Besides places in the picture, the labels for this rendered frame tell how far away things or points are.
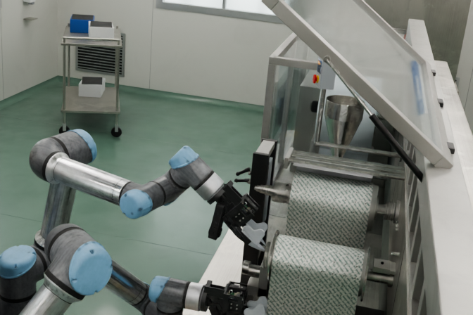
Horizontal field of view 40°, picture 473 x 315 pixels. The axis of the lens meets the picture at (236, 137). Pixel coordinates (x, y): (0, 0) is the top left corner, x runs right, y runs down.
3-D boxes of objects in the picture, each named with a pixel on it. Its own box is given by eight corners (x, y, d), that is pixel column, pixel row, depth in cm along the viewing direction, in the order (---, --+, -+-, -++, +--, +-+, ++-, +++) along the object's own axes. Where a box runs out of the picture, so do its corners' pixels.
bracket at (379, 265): (373, 262, 178) (374, 256, 177) (394, 266, 177) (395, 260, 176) (372, 271, 173) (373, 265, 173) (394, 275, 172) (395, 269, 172)
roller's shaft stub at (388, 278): (365, 277, 179) (368, 263, 178) (391, 282, 178) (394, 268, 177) (364, 285, 175) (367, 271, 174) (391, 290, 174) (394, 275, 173)
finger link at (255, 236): (274, 245, 178) (251, 220, 178) (259, 257, 181) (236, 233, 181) (276, 240, 181) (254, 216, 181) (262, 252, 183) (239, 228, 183)
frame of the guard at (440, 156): (310, -23, 246) (324, -39, 243) (416, 77, 248) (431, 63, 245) (244, 16, 141) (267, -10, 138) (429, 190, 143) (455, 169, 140)
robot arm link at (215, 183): (191, 194, 179) (200, 183, 187) (203, 206, 180) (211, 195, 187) (210, 178, 177) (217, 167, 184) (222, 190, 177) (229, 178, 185)
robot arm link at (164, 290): (155, 294, 192) (157, 268, 189) (191, 301, 190) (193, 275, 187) (146, 309, 185) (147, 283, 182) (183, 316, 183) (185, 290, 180)
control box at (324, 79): (310, 83, 223) (313, 54, 219) (329, 84, 224) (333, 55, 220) (314, 88, 216) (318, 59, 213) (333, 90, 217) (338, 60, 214)
